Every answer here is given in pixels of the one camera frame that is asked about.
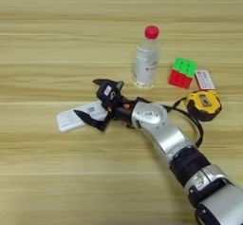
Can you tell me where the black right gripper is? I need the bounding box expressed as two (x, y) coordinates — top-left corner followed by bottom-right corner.
(73, 78), (140, 133)

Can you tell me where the white remote with QR code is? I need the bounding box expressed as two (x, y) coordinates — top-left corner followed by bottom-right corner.
(56, 100), (110, 133)

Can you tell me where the clear bottle with red cap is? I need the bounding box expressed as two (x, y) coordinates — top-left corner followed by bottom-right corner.
(131, 25), (162, 89)

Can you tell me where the yellow tape measure with strap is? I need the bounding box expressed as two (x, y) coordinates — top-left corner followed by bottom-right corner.
(172, 89), (223, 122)

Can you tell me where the black box with white label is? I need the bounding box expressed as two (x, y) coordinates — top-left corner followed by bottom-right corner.
(96, 82), (123, 108)

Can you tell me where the red and green puzzle cube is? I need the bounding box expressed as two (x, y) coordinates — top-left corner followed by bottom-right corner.
(167, 57), (198, 90)

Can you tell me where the small red and white box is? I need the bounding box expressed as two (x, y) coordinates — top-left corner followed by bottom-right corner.
(194, 69), (217, 92)

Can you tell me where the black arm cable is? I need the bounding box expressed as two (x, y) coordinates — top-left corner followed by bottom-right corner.
(136, 96), (204, 149)

